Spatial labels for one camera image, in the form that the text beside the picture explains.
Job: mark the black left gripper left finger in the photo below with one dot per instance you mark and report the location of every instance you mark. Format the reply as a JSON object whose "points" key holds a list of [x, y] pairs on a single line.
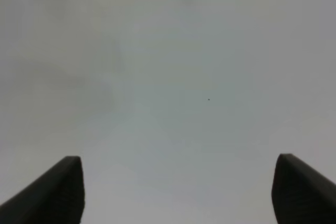
{"points": [[57, 196]]}

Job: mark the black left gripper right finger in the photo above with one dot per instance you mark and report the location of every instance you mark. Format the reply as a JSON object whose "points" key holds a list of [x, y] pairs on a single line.
{"points": [[300, 194]]}

